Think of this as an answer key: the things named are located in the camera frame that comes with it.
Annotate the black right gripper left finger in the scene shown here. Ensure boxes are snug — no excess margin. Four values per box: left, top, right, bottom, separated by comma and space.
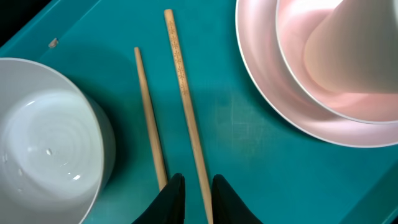
132, 173, 185, 224

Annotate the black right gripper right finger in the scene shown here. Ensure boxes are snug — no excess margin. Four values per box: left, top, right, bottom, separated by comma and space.
211, 174, 262, 224

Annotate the wooden chopstick plain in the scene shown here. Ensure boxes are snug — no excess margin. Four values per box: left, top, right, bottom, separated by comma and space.
134, 47, 168, 191

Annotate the grey bowl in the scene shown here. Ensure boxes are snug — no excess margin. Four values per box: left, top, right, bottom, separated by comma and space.
1, 57, 116, 223

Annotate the wooden chopstick patterned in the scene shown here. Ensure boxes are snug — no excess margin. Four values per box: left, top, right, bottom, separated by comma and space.
164, 9, 214, 224

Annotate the white paper cup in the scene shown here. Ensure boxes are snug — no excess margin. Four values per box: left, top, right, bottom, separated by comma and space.
304, 0, 397, 93

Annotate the teal plastic tray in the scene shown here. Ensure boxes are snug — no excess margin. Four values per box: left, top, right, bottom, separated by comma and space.
1, 0, 397, 223

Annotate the pink plate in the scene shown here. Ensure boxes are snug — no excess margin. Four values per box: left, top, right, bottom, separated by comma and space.
235, 0, 397, 148

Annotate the pink small bowl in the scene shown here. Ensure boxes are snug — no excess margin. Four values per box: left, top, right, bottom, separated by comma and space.
275, 0, 397, 124

